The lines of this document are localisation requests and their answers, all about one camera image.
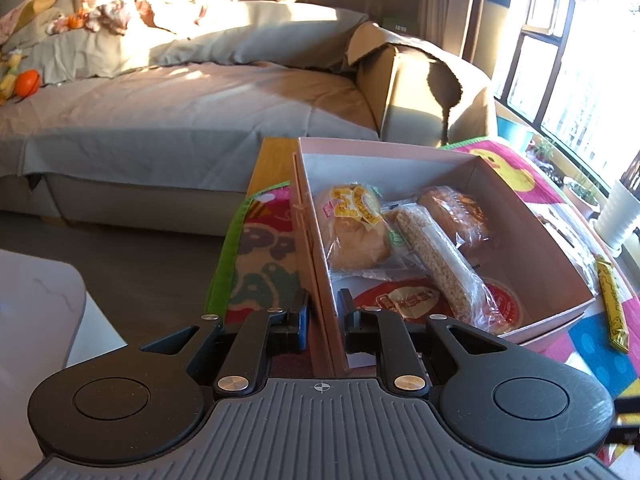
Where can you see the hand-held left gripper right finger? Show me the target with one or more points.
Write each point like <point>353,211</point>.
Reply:
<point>346,320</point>

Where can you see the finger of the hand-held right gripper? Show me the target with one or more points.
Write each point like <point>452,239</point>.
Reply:
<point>629,410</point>

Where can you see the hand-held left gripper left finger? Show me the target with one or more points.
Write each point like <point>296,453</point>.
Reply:
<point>302,322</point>

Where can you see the red round jelly cup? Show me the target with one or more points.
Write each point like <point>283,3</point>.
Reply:
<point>506,305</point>
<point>395,301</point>

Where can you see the bread packet with yellow label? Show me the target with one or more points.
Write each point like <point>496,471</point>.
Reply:
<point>355,240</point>

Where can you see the cereal bar clear packet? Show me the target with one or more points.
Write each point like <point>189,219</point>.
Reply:
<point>445,260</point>

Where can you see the brown bread packet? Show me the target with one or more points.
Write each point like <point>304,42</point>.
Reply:
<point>460,215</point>

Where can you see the pink cardboard box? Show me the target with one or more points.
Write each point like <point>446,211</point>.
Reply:
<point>375,165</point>

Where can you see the colourful printed play mat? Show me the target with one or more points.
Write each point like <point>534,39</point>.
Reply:
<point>260,260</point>

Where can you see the yellow snack packet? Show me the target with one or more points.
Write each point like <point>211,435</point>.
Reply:
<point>612,310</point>

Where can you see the dark biscuit packet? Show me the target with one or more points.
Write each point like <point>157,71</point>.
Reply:
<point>570,240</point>

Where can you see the tall white ribbed pot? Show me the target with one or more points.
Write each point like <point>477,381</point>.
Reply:
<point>620,215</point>

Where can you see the brown cardboard box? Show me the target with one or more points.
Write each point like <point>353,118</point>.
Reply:
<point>380,90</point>

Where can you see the bed with beige sheet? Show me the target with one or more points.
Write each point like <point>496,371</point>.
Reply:
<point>175,125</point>

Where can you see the teal plastic bucket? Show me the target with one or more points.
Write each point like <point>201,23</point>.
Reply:
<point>512,135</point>

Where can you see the small potted plant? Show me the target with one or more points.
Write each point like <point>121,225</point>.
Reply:
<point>542,150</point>

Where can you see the white side table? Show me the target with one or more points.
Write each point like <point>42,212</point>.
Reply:
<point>40,320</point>

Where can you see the long grey pillow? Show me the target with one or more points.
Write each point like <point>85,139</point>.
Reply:
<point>265,30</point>

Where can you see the beige curtain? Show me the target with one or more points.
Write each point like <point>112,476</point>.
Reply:
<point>447,5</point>

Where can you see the pale bedding pillow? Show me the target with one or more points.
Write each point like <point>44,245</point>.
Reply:
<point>85,57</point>

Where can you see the crumpled pink white clothes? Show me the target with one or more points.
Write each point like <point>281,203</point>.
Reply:
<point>125,10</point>

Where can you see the orange toy ball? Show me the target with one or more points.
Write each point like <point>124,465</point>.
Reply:
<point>27,82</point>

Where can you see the yellow plush toy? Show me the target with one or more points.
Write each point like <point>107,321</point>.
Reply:
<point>9,77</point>

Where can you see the dark window frame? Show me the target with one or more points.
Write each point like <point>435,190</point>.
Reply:
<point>545,75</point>

